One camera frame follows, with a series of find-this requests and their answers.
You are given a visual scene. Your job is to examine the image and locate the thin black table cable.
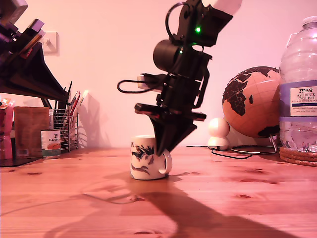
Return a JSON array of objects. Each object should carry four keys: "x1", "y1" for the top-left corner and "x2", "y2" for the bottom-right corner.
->
[{"x1": 187, "y1": 145, "x2": 253, "y2": 160}]

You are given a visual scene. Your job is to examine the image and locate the pink snack packet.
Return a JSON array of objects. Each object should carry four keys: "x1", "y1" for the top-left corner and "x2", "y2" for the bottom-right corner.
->
[{"x1": 0, "y1": 98, "x2": 14, "y2": 160}]

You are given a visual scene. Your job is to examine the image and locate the white labelled tin can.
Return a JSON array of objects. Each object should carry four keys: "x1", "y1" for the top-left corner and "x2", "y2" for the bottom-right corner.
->
[{"x1": 41, "y1": 129, "x2": 61, "y2": 159}]

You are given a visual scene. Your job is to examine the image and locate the metal wire globe stand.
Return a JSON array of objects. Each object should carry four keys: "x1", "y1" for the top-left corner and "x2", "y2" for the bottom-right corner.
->
[{"x1": 231, "y1": 133, "x2": 279, "y2": 155}]

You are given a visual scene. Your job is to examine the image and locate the black flat mat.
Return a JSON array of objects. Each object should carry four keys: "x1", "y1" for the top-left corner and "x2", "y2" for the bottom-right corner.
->
[{"x1": 0, "y1": 156, "x2": 46, "y2": 168}]

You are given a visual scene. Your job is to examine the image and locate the white mug with blue print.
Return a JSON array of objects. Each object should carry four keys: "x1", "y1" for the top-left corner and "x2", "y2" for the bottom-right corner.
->
[{"x1": 129, "y1": 135, "x2": 173, "y2": 180}]

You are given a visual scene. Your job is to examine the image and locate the black camera cable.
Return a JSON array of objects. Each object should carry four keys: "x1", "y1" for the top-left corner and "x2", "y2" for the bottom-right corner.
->
[{"x1": 117, "y1": 79, "x2": 159, "y2": 94}]

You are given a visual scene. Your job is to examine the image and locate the cork globe with dark continents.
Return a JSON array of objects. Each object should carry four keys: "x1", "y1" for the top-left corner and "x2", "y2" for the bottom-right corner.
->
[{"x1": 222, "y1": 65, "x2": 283, "y2": 139}]

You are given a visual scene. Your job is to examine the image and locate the metal wire utensil holder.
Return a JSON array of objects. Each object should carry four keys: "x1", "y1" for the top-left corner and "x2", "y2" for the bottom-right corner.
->
[{"x1": 53, "y1": 108, "x2": 79, "y2": 152}]

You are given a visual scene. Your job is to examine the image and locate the white-tipped brush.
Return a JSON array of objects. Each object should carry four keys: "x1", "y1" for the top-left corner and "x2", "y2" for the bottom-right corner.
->
[{"x1": 79, "y1": 89, "x2": 90, "y2": 107}]

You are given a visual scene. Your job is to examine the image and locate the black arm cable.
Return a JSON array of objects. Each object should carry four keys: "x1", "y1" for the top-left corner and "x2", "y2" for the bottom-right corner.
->
[
  {"x1": 165, "y1": 1, "x2": 189, "y2": 38},
  {"x1": 195, "y1": 65, "x2": 211, "y2": 109}
]

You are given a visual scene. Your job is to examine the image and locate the red pencil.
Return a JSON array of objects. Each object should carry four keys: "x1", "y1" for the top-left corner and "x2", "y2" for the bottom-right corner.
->
[{"x1": 70, "y1": 91, "x2": 81, "y2": 115}]

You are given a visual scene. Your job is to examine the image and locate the round cork coaster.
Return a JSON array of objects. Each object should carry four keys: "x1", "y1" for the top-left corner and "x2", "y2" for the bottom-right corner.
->
[
  {"x1": 281, "y1": 157, "x2": 317, "y2": 167},
  {"x1": 279, "y1": 151, "x2": 317, "y2": 162},
  {"x1": 280, "y1": 146, "x2": 317, "y2": 157}
]

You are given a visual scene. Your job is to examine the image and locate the arm grey camera box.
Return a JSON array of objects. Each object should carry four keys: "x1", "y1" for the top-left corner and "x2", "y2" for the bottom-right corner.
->
[{"x1": 137, "y1": 73, "x2": 164, "y2": 90}]

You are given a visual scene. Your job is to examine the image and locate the brown paper pouch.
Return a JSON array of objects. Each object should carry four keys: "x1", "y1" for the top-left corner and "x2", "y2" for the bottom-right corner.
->
[{"x1": 13, "y1": 106, "x2": 50, "y2": 158}]

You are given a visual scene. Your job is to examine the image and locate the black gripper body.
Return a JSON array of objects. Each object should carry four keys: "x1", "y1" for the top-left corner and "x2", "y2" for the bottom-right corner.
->
[{"x1": 134, "y1": 81, "x2": 208, "y2": 122}]

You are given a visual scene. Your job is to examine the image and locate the white round table device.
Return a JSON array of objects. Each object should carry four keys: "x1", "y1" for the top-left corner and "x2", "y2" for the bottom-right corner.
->
[{"x1": 207, "y1": 118, "x2": 230, "y2": 151}]

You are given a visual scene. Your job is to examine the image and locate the white wall switch plate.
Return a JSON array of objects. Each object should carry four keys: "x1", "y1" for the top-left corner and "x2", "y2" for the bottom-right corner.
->
[{"x1": 41, "y1": 31, "x2": 60, "y2": 55}]

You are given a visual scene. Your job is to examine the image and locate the large clear water bottle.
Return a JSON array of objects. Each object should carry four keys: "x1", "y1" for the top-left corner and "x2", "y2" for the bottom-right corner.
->
[{"x1": 279, "y1": 16, "x2": 317, "y2": 153}]

